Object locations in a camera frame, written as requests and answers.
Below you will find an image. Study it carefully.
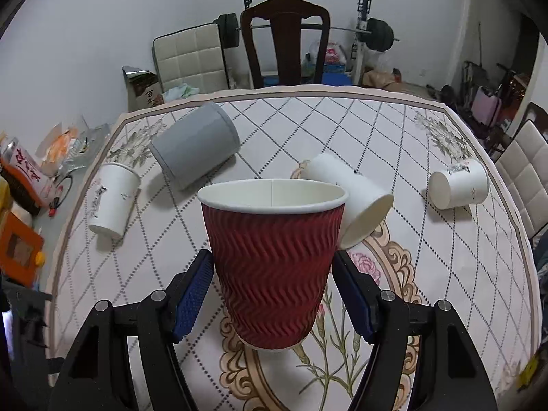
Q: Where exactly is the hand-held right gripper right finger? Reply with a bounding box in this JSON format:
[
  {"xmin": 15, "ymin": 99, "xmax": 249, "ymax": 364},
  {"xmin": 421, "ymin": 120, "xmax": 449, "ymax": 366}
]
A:
[{"xmin": 332, "ymin": 250, "xmax": 500, "ymax": 411}]

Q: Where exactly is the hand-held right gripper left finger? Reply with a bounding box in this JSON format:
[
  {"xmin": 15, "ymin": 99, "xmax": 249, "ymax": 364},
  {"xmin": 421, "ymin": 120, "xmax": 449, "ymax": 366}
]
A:
[{"xmin": 48, "ymin": 249, "xmax": 215, "ymax": 411}]

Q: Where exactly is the red ribbed paper cup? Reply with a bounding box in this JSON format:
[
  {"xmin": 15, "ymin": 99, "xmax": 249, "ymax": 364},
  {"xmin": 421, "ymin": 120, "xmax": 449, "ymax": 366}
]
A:
[{"xmin": 197, "ymin": 177, "xmax": 349, "ymax": 353}]

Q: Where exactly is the plain white paper cup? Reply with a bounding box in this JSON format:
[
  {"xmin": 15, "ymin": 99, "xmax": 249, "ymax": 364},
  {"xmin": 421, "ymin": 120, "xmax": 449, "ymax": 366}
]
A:
[{"xmin": 301, "ymin": 153, "xmax": 395, "ymax": 250}]

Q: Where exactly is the tall white printed paper cup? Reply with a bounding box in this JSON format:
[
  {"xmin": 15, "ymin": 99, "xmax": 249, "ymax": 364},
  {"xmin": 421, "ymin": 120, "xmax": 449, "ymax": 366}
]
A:
[{"xmin": 88, "ymin": 163, "xmax": 142, "ymax": 240}]

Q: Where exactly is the grey paper cup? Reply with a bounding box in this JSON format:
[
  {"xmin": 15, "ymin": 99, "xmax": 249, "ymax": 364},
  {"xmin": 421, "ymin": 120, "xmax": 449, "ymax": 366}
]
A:
[{"xmin": 148, "ymin": 101, "xmax": 241, "ymax": 191}]

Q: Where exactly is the small white printed paper cup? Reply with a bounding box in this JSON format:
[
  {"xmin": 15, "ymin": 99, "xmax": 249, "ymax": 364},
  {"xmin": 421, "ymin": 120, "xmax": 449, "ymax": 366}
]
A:
[{"xmin": 428, "ymin": 158, "xmax": 490, "ymax": 210}]

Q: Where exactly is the orange box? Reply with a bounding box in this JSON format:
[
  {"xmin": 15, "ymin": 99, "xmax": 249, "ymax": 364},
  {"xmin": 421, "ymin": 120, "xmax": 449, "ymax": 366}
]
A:
[{"xmin": 0, "ymin": 213, "xmax": 46, "ymax": 288}]

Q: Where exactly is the clear plastic bag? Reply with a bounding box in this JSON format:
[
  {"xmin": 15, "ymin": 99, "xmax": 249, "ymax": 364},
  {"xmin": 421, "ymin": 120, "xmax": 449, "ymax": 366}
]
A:
[{"xmin": 35, "ymin": 115, "xmax": 111, "ymax": 178}]

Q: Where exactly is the red and white snack packet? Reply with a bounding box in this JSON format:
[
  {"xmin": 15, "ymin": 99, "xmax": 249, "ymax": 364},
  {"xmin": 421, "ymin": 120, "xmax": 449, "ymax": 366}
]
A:
[{"xmin": 0, "ymin": 141, "xmax": 55, "ymax": 215}]

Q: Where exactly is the light green cloth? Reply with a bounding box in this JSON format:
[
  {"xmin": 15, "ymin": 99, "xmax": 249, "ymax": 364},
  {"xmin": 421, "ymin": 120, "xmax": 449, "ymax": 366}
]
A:
[{"xmin": 162, "ymin": 83, "xmax": 200, "ymax": 103}]

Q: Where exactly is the beige quilted chair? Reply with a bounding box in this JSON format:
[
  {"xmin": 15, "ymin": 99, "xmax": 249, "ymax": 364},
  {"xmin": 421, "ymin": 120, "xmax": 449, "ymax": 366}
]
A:
[{"xmin": 494, "ymin": 119, "xmax": 548, "ymax": 240}]

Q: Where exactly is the brown paper bag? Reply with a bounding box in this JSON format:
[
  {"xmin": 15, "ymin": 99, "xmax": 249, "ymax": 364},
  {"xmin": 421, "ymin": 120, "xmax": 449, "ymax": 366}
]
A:
[{"xmin": 122, "ymin": 66, "xmax": 165, "ymax": 111}]

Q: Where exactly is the pink suitcase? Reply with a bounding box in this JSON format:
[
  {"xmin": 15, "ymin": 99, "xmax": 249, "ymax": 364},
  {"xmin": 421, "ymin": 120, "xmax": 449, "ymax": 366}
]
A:
[{"xmin": 472, "ymin": 86, "xmax": 501, "ymax": 126}]

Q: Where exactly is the beige padded chair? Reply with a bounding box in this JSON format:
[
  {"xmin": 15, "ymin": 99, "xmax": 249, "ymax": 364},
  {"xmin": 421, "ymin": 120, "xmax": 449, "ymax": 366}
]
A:
[{"xmin": 153, "ymin": 22, "xmax": 229, "ymax": 94}]

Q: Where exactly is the plastic bag with red print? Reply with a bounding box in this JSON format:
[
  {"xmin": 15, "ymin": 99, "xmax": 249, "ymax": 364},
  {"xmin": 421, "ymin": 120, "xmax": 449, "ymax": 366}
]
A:
[{"xmin": 307, "ymin": 39, "xmax": 348, "ymax": 69}]

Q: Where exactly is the white barbell rack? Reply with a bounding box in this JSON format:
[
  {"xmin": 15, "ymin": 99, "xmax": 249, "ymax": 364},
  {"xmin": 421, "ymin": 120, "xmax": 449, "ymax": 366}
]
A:
[{"xmin": 349, "ymin": 0, "xmax": 373, "ymax": 86}]

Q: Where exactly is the barbell with black weights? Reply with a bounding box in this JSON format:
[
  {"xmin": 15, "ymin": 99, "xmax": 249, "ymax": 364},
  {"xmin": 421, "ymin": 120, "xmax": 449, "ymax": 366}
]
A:
[{"xmin": 212, "ymin": 13, "xmax": 401, "ymax": 51}]

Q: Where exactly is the dark wooden chair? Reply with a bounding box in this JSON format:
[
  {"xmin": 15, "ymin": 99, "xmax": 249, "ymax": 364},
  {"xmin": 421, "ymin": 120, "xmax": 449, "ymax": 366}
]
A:
[{"xmin": 240, "ymin": 0, "xmax": 332, "ymax": 90}]

